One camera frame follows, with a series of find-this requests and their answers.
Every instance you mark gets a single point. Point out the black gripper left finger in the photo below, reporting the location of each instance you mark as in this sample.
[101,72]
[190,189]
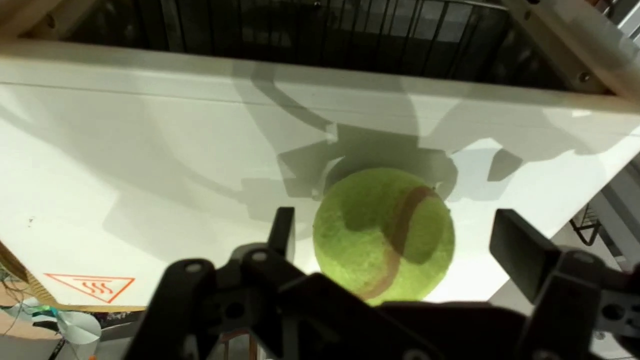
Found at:
[200,306]

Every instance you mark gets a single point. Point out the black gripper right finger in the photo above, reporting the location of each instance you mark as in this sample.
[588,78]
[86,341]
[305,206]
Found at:
[567,301]

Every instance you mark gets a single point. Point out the yellow-green tennis ball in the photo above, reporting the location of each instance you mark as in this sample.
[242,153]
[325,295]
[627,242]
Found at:
[382,232]

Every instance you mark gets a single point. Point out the white bowl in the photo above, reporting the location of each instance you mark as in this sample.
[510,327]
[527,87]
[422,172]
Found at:
[76,331]

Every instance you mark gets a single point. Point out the white toaster oven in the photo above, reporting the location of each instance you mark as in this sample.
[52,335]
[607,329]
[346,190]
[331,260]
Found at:
[166,167]

